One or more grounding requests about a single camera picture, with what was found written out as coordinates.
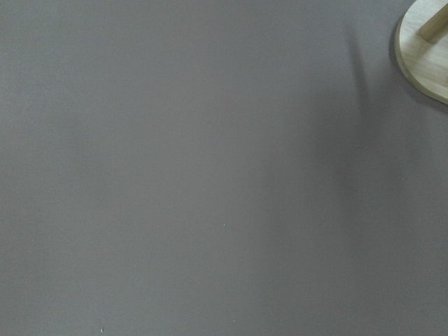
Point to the wooden cup storage rack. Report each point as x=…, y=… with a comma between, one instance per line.
x=420, y=45

